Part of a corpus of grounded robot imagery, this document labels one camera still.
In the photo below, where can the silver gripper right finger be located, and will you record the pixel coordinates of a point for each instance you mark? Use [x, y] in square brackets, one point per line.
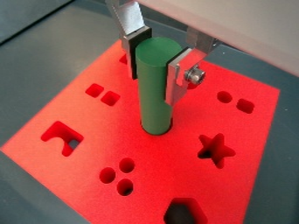
[183, 68]

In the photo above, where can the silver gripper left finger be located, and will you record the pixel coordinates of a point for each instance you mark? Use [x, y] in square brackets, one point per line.
[132, 29]

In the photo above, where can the green cylinder peg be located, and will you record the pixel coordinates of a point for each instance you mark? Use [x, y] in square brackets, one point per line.
[152, 54]

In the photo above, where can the red foam shape-sorter block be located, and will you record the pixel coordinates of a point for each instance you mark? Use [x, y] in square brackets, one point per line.
[120, 176]

